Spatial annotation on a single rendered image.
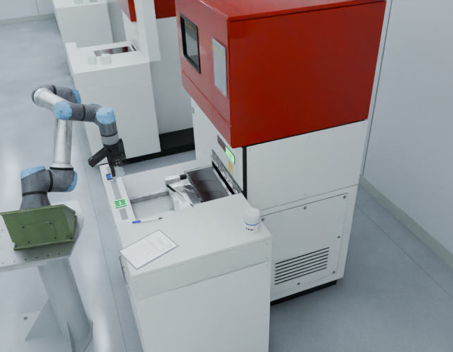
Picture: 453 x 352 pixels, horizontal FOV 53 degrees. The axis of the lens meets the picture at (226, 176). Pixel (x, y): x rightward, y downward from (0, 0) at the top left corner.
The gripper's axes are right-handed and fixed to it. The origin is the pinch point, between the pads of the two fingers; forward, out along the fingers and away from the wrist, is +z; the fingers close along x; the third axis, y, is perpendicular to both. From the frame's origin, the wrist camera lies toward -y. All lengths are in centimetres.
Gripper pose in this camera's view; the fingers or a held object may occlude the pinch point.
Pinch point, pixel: (113, 179)
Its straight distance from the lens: 217.5
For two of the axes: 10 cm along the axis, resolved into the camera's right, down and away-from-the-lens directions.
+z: 0.3, 8.3, 5.6
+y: 9.3, -2.2, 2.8
